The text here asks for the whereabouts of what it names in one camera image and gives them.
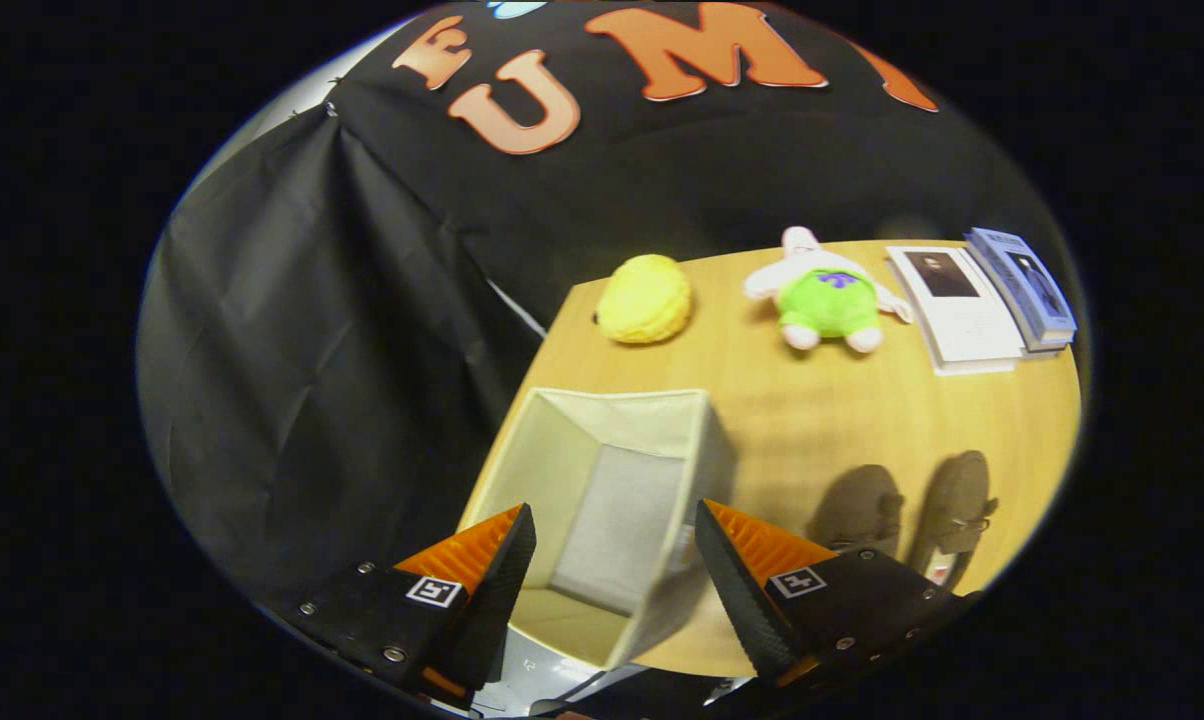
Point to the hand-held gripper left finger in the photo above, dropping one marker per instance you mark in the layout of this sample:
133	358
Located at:
497	590

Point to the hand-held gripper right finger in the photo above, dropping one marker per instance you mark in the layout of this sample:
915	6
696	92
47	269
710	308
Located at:
737	590

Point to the brown suede shoe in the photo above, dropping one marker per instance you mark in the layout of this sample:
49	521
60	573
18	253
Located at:
952	500
852	505

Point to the beige fabric storage box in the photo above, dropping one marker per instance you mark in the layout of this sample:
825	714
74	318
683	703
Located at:
622	500

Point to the pink starfish plush toy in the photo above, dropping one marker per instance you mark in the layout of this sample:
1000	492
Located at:
827	305

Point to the yellow knitted plush ball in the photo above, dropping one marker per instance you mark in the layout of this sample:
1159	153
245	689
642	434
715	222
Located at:
644	300

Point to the blue and white book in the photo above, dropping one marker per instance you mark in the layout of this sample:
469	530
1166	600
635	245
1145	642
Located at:
1047	350

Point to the blue cover book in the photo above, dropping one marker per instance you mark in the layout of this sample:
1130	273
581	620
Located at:
1027	280

